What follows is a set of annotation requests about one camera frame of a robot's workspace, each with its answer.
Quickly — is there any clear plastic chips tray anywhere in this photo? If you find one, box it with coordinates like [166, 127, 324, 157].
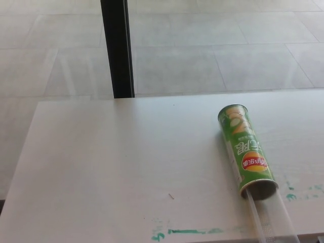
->
[243, 188, 300, 243]

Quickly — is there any green Lay's chips can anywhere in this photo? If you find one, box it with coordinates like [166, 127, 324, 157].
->
[218, 104, 279, 200]

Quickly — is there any black vertical frame post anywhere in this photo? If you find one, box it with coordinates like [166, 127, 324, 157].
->
[100, 0, 136, 99]

